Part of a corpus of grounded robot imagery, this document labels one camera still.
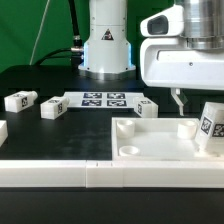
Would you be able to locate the white left fence piece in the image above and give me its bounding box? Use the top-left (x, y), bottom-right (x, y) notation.
top-left (0, 120), bottom-right (8, 147)

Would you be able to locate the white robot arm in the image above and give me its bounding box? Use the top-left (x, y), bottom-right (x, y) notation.
top-left (79, 0), bottom-right (224, 105)

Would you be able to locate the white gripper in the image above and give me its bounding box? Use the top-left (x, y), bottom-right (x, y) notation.
top-left (140, 38), bottom-right (224, 116)

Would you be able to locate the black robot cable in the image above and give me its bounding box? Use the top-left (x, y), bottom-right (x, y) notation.
top-left (34, 0), bottom-right (85, 66)

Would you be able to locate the thin white cord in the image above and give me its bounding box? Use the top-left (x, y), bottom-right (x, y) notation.
top-left (29, 0), bottom-right (52, 66)

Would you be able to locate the white front fence rail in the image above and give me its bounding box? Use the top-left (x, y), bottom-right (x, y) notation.
top-left (0, 160), bottom-right (224, 188)

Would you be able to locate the white marker tag sheet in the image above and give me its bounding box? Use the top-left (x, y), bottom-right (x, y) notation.
top-left (64, 92), bottom-right (143, 108)

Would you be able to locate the white square tabletop part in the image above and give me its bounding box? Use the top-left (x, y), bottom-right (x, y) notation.
top-left (111, 118), bottom-right (224, 161)

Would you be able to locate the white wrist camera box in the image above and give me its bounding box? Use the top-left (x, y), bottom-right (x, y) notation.
top-left (140, 5), bottom-right (184, 37)

